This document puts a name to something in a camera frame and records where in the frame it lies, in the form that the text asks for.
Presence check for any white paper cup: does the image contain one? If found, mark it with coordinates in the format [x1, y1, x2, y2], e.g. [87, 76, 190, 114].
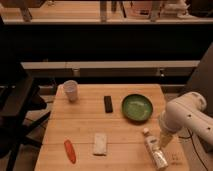
[63, 80, 78, 102]

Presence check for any white folded cloth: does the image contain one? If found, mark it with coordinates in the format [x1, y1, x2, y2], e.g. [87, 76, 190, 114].
[93, 133, 107, 155]

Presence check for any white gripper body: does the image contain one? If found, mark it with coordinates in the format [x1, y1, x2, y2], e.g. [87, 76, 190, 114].
[158, 113, 173, 134]

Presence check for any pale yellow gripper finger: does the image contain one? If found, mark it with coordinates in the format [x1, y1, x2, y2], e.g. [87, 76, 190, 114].
[159, 132, 173, 148]

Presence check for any green bowl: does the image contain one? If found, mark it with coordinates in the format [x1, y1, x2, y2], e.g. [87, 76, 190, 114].
[121, 94, 153, 122]

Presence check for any orange carrot toy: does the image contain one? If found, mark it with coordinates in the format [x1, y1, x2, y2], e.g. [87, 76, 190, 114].
[64, 140, 76, 164]

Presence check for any black rectangular block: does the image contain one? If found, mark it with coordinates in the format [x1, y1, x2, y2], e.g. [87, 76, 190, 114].
[104, 96, 113, 113]

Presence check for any black cable on floor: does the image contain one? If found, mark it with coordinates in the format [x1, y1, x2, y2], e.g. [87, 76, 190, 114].
[178, 128, 209, 171]

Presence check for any grey cabinet at right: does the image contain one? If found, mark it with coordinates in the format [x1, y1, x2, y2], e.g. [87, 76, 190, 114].
[179, 43, 213, 154]

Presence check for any clear plastic bottle white cap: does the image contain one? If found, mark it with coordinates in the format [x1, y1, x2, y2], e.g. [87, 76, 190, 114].
[143, 128, 168, 171]

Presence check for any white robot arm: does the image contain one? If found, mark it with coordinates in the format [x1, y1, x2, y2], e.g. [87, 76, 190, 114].
[158, 92, 213, 148]

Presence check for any black chair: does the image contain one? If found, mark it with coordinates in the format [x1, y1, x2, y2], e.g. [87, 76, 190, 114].
[0, 61, 50, 171]

